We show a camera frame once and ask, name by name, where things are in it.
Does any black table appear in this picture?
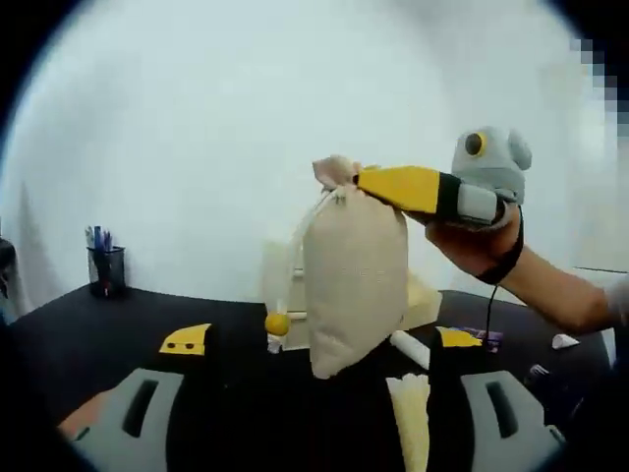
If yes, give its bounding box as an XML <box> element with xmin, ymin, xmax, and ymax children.
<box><xmin>7</xmin><ymin>284</ymin><xmax>618</xmax><ymax>472</ymax></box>

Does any purple cosmetic bottle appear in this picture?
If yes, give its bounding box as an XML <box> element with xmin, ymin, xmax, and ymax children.
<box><xmin>459</xmin><ymin>326</ymin><xmax>506</xmax><ymax>354</ymax></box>

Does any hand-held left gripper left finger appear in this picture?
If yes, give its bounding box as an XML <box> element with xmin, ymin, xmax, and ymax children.
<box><xmin>58</xmin><ymin>322</ymin><xmax>215</xmax><ymax>443</ymax></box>

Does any small white cosmetic bottle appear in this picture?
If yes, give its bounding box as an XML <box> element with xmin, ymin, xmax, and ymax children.
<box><xmin>390</xmin><ymin>329</ymin><xmax>432</xmax><ymax>369</ymax></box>

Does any cream mesh pouch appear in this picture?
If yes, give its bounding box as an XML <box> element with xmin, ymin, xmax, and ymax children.
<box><xmin>385</xmin><ymin>372</ymin><xmax>434</xmax><ymax>472</ymax></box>

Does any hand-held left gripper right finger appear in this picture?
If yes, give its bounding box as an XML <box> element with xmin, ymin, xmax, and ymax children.
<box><xmin>427</xmin><ymin>326</ymin><xmax>566</xmax><ymax>458</ymax></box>

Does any wooden desktop organizer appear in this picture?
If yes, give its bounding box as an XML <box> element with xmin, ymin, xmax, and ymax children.
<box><xmin>261</xmin><ymin>238</ymin><xmax>442</xmax><ymax>331</ymax></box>

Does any person's right hand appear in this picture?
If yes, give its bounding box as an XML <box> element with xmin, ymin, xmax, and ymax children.
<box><xmin>425</xmin><ymin>204</ymin><xmax>526</xmax><ymax>287</ymax></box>

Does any black mesh pen holder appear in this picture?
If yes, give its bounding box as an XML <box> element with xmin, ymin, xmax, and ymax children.
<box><xmin>86</xmin><ymin>224</ymin><xmax>128</xmax><ymax>300</ymax></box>

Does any beige drawstring bag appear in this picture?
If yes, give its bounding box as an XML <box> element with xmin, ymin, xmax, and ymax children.
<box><xmin>264</xmin><ymin>154</ymin><xmax>410</xmax><ymax>381</ymax></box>

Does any black wrist strap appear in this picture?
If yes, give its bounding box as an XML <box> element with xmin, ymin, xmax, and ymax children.
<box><xmin>475</xmin><ymin>208</ymin><xmax>526</xmax><ymax>348</ymax></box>

